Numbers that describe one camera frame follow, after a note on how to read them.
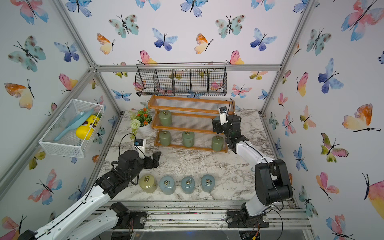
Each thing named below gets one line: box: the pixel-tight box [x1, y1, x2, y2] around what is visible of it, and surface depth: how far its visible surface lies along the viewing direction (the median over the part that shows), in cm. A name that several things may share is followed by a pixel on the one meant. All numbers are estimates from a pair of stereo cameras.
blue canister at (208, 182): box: [201, 174, 216, 193], surface depth 81 cm
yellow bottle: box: [75, 114, 102, 140], surface depth 71 cm
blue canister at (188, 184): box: [181, 176, 196, 195], surface depth 80 cm
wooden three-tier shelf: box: [148, 95, 236, 153], surface depth 98 cm
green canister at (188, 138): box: [182, 131, 195, 148], surface depth 97 cm
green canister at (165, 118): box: [158, 110, 173, 127], surface depth 91 cm
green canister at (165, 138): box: [159, 130, 172, 147], surface depth 98 cm
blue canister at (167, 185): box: [159, 175, 176, 195], surface depth 79 cm
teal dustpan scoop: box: [53, 109, 94, 141], surface depth 70 cm
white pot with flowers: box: [129, 108, 153, 141], surface depth 100 cm
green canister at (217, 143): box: [211, 135, 224, 152], surface depth 96 cm
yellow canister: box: [139, 174, 158, 194], surface depth 80 cm
